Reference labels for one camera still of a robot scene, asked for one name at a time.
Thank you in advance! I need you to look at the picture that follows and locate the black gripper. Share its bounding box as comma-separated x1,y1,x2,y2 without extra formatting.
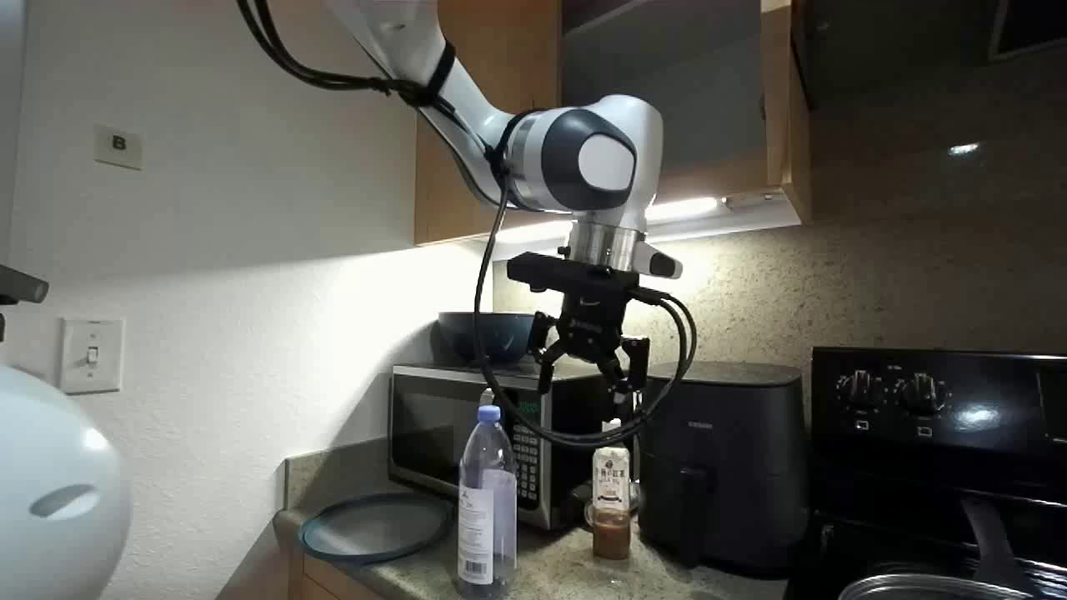
533,279,657,447

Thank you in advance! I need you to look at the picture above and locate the clear water bottle blue cap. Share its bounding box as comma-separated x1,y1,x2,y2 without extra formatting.
450,386,523,600

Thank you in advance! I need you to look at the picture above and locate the small brown sauce bottle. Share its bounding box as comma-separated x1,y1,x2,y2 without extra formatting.
585,439,647,565

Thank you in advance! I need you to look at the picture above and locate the dark blue bowl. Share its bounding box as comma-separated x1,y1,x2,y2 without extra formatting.
432,308,553,369

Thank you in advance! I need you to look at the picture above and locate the black steel microwave oven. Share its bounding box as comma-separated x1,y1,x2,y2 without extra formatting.
384,360,641,537

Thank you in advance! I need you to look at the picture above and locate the black air fryer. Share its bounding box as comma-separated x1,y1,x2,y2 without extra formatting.
637,360,810,583

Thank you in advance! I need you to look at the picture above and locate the blue round plate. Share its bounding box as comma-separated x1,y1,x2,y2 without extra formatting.
292,489,456,568

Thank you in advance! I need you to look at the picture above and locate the black stove knob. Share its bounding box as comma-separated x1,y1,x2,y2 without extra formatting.
893,367,950,425
833,367,893,419

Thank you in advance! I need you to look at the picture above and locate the black kitchen stove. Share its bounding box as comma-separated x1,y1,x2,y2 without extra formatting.
780,344,1067,600

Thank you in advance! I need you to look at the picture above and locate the dark range hood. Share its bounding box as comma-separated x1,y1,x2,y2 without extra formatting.
788,0,1067,116

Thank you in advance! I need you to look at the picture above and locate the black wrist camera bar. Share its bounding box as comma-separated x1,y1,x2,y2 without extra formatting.
503,251,687,298

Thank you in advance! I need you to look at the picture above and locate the wooden wall cabinet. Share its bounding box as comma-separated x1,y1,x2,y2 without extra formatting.
411,0,818,251

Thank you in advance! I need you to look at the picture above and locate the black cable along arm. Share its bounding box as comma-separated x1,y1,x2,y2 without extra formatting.
234,0,459,116

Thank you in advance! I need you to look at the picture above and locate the steel pan with handle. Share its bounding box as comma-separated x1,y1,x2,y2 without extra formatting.
833,494,1047,600

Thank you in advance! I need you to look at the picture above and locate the white light switch plate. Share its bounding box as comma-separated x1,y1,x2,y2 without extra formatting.
56,315,130,399

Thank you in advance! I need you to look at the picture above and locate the small white wall plate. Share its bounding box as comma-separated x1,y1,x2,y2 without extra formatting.
91,124,150,175

